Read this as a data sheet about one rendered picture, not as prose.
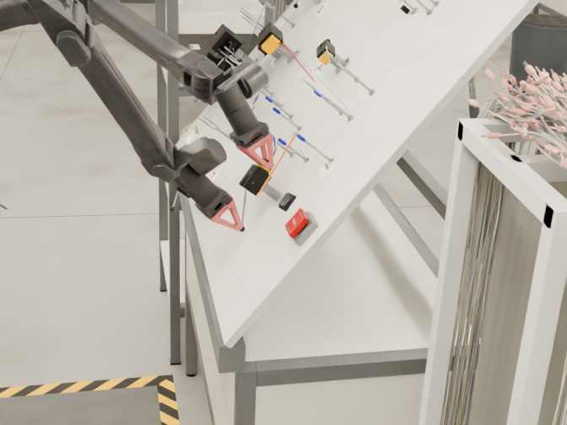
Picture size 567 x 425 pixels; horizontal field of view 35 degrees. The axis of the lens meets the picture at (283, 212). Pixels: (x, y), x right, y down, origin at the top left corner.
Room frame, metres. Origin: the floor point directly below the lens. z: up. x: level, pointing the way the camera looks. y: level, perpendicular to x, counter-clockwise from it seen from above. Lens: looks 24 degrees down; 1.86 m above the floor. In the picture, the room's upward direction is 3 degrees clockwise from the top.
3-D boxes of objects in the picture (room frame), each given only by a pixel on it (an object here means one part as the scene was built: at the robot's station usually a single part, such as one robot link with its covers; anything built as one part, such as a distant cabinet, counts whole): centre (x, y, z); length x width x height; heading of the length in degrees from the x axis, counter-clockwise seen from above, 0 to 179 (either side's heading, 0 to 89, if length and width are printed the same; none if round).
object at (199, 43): (2.99, 0.26, 1.09); 0.35 x 0.33 x 0.07; 12
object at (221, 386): (1.84, 0.14, 0.60); 0.55 x 0.03 x 0.39; 12
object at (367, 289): (2.18, -0.10, 0.60); 1.17 x 0.58 x 0.40; 12
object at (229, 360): (2.11, 0.22, 0.83); 1.18 x 0.05 x 0.06; 12
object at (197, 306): (2.38, 0.25, 0.60); 0.55 x 0.02 x 0.39; 12
